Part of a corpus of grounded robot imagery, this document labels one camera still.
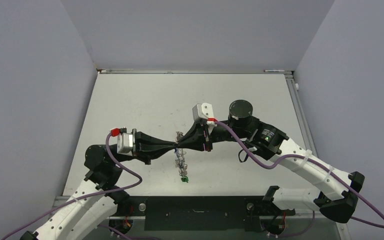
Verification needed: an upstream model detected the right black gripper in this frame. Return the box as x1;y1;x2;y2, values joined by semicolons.
176;119;248;152

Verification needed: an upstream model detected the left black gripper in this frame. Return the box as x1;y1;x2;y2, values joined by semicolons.
112;127;177;164

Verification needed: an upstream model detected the round steel key organizer disc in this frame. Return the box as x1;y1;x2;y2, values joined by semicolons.
174;150;188;178

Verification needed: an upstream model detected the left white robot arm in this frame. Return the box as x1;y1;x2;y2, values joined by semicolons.
20;128;178;240

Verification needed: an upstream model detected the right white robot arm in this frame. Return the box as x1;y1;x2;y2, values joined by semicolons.
176;99;365;224

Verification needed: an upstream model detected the green key tag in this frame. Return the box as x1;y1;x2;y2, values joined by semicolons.
180;176;189;183

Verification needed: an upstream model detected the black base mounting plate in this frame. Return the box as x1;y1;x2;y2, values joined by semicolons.
109;195;296;234

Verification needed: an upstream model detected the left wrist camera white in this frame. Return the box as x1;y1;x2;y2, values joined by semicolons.
109;127;134;156

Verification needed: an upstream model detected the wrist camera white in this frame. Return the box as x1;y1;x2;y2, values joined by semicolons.
192;102;216;126
109;127;134;156

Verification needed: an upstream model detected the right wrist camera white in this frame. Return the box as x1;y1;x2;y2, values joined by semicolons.
192;102;216;126

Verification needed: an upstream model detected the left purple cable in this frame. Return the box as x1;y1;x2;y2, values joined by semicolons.
1;129;143;240

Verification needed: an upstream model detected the purple cable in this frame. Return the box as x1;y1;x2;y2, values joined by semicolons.
207;117;384;239
1;129;143;240

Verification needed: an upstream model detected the aluminium frame rail back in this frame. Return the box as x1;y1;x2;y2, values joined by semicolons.
97;69;294;75

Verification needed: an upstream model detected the aluminium frame rail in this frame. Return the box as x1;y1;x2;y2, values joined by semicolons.
97;69;294;75
285;73;347;220

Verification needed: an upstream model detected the aluminium frame rail right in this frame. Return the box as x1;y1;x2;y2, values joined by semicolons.
285;73;347;220

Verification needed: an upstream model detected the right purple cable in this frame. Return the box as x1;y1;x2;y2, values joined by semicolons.
207;117;384;239

